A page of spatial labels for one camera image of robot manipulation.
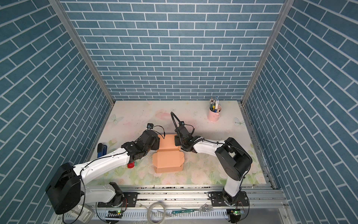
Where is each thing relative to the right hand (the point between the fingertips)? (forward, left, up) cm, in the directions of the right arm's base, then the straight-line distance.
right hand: (176, 136), depth 93 cm
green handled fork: (-38, -19, -6) cm, 43 cm away
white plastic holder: (-46, +38, -2) cm, 60 cm away
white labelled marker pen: (+22, -27, +11) cm, 36 cm away
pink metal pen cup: (+18, -26, +1) cm, 32 cm away
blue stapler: (-13, +47, -1) cm, 48 cm away
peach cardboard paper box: (-14, +3, -4) cm, 15 cm away
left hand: (-6, +12, +5) cm, 14 cm away
